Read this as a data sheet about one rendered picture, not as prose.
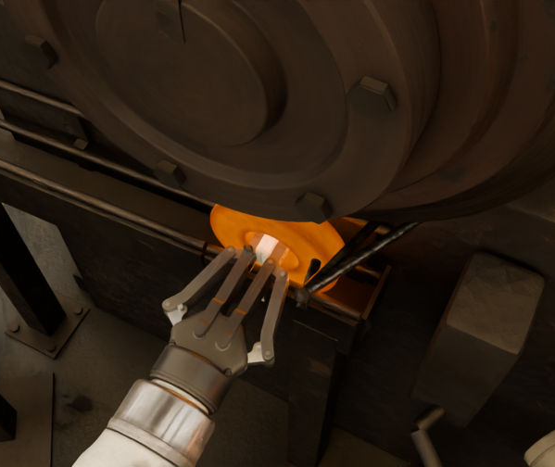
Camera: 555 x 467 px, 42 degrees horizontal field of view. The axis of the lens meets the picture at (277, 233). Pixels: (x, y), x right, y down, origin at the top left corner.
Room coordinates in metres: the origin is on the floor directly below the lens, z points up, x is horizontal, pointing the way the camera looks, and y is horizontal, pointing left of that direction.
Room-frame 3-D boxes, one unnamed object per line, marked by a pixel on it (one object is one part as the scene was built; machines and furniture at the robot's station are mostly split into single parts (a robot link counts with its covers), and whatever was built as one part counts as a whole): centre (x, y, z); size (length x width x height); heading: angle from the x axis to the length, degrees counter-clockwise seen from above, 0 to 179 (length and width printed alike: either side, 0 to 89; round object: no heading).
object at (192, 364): (0.27, 0.07, 0.76); 0.09 x 0.08 x 0.07; 152
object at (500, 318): (0.32, -0.21, 0.68); 0.11 x 0.08 x 0.24; 153
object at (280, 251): (0.37, -0.01, 0.76); 0.05 x 0.03 x 0.01; 152
